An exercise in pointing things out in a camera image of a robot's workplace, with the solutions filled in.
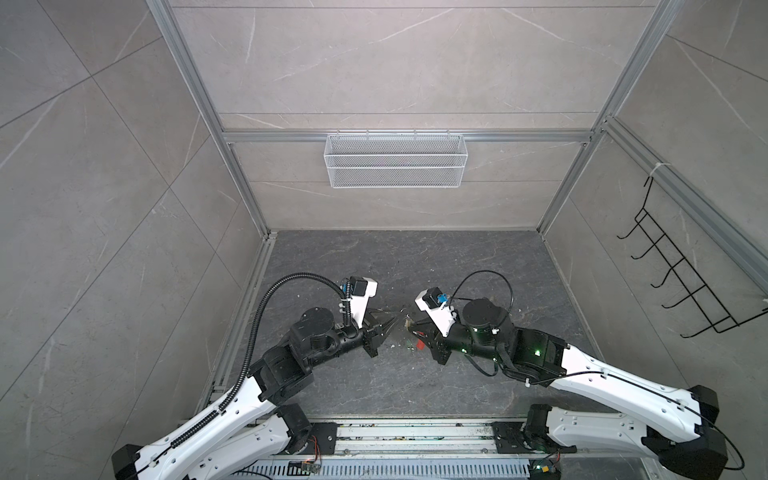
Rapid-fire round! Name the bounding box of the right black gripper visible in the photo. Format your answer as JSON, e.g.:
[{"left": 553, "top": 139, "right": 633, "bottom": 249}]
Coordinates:
[{"left": 406, "top": 315, "right": 507, "bottom": 366}]

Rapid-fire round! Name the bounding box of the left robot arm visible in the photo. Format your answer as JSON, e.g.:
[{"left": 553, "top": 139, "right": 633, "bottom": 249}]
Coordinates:
[{"left": 112, "top": 307, "right": 396, "bottom": 479}]

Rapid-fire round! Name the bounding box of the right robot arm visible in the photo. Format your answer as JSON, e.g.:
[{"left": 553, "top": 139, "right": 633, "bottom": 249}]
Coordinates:
[{"left": 406, "top": 289, "right": 728, "bottom": 479}]

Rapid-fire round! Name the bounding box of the white zip tie upper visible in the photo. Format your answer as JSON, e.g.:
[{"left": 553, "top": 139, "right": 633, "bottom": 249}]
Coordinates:
[{"left": 648, "top": 161, "right": 671, "bottom": 179}]

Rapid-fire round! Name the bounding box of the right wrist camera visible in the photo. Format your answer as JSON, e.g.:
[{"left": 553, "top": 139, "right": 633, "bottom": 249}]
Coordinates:
[{"left": 415, "top": 287, "right": 456, "bottom": 337}]

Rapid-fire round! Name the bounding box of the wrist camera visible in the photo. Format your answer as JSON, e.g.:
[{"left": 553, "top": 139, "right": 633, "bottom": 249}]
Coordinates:
[
  {"left": 415, "top": 287, "right": 456, "bottom": 337},
  {"left": 344, "top": 276, "right": 378, "bottom": 328}
]

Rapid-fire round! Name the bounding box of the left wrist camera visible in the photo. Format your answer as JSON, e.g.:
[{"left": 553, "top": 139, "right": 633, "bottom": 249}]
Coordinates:
[{"left": 344, "top": 276, "right": 378, "bottom": 328}]

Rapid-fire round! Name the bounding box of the right black camera cable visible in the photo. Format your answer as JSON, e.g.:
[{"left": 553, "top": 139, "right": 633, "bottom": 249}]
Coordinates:
[{"left": 449, "top": 269, "right": 516, "bottom": 313}]

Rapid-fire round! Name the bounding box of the left black corrugated cable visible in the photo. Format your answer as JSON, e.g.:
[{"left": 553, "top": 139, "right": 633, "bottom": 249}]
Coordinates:
[{"left": 170, "top": 272, "right": 349, "bottom": 450}]

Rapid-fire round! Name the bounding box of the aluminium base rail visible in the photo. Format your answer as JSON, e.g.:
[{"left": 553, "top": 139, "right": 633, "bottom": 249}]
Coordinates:
[{"left": 232, "top": 418, "right": 658, "bottom": 479}]

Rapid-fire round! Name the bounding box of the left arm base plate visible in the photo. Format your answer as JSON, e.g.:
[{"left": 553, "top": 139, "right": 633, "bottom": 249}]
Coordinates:
[{"left": 285, "top": 422, "right": 339, "bottom": 457}]

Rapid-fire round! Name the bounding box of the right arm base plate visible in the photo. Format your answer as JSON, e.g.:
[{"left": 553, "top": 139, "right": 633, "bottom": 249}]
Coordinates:
[{"left": 491, "top": 422, "right": 577, "bottom": 454}]

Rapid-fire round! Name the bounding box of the white wire mesh basket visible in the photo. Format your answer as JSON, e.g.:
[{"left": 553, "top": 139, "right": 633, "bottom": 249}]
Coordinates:
[{"left": 323, "top": 133, "right": 469, "bottom": 189}]

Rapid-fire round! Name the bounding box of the black wire hook rack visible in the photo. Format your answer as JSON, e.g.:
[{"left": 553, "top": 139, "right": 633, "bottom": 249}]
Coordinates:
[{"left": 616, "top": 176, "right": 767, "bottom": 339}]

